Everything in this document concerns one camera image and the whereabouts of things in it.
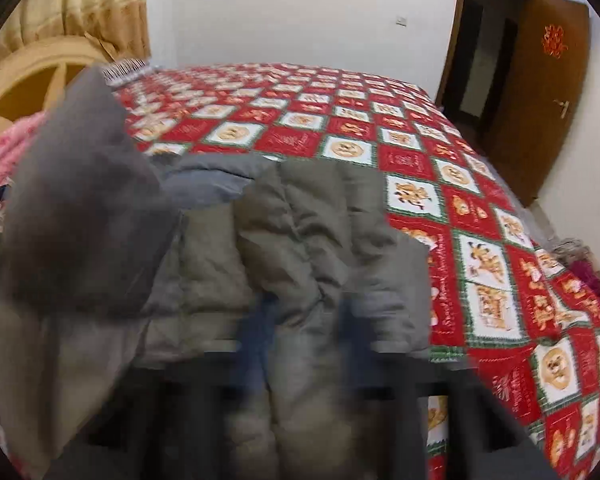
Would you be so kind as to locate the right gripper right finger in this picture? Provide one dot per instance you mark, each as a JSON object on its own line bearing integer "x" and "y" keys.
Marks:
{"x": 414, "y": 404}

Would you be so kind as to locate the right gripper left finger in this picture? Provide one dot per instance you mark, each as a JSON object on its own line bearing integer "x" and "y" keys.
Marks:
{"x": 170, "y": 422}

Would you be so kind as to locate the grey puffer jacket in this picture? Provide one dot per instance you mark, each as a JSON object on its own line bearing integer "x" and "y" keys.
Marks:
{"x": 112, "y": 260}

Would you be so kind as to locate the pink clothes on floor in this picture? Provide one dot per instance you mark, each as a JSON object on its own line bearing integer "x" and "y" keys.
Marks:
{"x": 575, "y": 255}

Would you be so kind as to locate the red patterned bed sheet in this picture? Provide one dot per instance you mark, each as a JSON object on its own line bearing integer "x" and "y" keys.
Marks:
{"x": 499, "y": 302}

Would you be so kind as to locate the pink folded quilt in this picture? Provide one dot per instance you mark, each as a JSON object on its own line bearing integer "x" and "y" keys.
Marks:
{"x": 15, "y": 140}

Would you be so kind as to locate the striped grey pillow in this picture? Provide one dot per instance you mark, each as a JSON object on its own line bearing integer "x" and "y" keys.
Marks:
{"x": 119, "y": 73}

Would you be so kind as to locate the cream wooden headboard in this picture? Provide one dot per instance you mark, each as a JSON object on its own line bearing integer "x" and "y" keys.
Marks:
{"x": 34, "y": 78}

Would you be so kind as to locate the brown wooden door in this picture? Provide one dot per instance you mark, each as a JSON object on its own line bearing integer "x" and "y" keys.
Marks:
{"x": 527, "y": 133}

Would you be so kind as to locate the red double happiness sticker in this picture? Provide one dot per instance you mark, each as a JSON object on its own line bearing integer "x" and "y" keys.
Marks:
{"x": 553, "y": 41}

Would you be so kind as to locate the beige gold curtain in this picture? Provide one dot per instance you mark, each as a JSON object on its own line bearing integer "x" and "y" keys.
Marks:
{"x": 119, "y": 28}

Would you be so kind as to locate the metal door handle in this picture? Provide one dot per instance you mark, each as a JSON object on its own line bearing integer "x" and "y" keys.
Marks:
{"x": 564, "y": 106}

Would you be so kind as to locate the dark door frame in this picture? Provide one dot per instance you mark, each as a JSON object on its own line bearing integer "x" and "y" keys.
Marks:
{"x": 481, "y": 49}

